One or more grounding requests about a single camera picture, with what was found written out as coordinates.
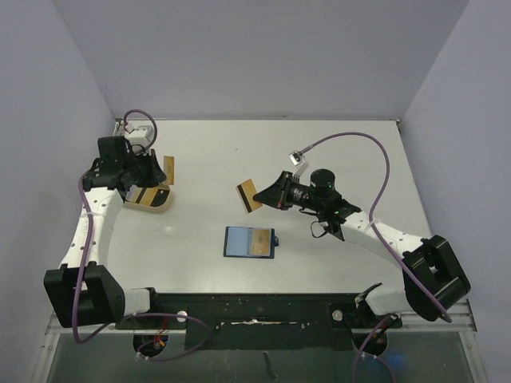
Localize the gold credit card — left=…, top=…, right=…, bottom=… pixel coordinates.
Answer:
left=164, top=156, right=175, bottom=185
left=249, top=229, right=272, bottom=257
left=236, top=179, right=263, bottom=214

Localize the blue leather card holder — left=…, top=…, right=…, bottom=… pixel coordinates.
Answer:
left=223, top=226, right=279, bottom=259

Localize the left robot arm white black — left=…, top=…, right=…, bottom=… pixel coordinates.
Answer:
left=43, top=136, right=166, bottom=329

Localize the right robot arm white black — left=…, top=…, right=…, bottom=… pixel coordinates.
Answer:
left=253, top=169, right=470, bottom=326

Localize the gold card in tray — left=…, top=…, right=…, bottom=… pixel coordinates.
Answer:
left=133, top=188, right=158, bottom=208

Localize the black card in tray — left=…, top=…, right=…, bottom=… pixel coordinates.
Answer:
left=153, top=189, right=170, bottom=206

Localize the beige oval card tray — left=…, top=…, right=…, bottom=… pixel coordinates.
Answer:
left=123, top=184, right=173, bottom=214

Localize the stack of white cards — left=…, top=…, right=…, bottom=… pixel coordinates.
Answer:
left=125, top=185, right=137, bottom=203

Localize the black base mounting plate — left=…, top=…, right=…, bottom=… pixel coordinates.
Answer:
left=116, top=293, right=381, bottom=351

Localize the black wire loop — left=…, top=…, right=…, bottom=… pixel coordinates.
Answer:
left=310, top=219, right=331, bottom=239

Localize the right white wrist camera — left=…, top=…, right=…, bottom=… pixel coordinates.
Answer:
left=289, top=151, right=309, bottom=178

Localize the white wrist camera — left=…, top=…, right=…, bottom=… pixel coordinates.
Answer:
left=124, top=124, right=154, bottom=147
left=289, top=151, right=309, bottom=178

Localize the aluminium left side rail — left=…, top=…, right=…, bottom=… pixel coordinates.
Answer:
left=81, top=118, right=128, bottom=244

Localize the aluminium rail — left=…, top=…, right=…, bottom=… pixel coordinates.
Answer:
left=46, top=301, right=478, bottom=344
left=81, top=118, right=128, bottom=244

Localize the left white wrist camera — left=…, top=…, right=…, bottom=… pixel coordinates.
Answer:
left=124, top=124, right=154, bottom=147

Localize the aluminium front rail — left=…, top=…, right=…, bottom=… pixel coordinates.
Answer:
left=46, top=301, right=478, bottom=344

